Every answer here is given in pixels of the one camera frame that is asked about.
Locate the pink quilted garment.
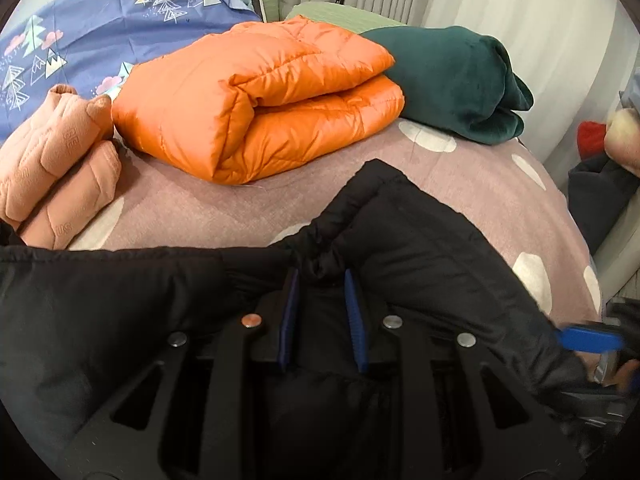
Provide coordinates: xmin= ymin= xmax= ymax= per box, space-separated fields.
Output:
xmin=1 ymin=84 xmax=122 ymax=250

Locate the orange puffer jacket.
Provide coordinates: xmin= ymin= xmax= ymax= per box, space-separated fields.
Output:
xmin=112 ymin=16 xmax=405 ymax=185

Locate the person's right hand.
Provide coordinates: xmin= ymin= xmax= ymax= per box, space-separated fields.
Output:
xmin=593 ymin=353 xmax=639 ymax=393

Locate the dark green fleece garment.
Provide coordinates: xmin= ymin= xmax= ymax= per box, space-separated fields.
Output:
xmin=362 ymin=26 xmax=534 ymax=145

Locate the black puffer hooded jacket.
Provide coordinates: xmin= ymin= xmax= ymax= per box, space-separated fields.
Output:
xmin=1 ymin=160 xmax=587 ymax=479

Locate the pink polka-dot bed cover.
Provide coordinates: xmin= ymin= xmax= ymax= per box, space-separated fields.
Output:
xmin=72 ymin=119 xmax=602 ymax=325

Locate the blue tree-print sheet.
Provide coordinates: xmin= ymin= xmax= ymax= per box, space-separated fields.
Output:
xmin=1 ymin=0 xmax=262 ymax=139

